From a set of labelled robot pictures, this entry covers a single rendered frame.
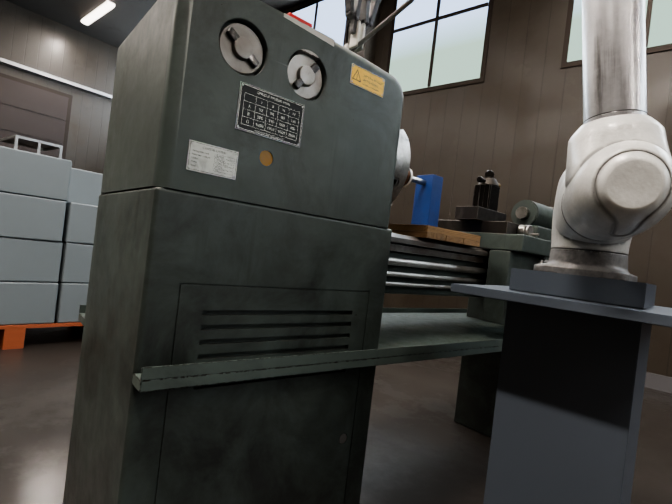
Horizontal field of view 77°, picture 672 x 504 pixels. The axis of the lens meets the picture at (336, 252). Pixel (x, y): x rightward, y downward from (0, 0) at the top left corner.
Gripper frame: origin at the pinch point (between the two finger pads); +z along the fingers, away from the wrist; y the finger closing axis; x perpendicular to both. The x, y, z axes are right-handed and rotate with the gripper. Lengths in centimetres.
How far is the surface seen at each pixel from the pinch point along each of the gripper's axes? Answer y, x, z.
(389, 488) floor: 42, 5, 138
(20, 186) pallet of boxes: -59, 216, 43
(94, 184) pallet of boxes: -14, 262, 31
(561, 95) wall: 332, 94, -112
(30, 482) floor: -56, 60, 138
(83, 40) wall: 48, 913, -300
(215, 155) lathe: -42, -14, 44
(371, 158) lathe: -2.3, -13.8, 35.4
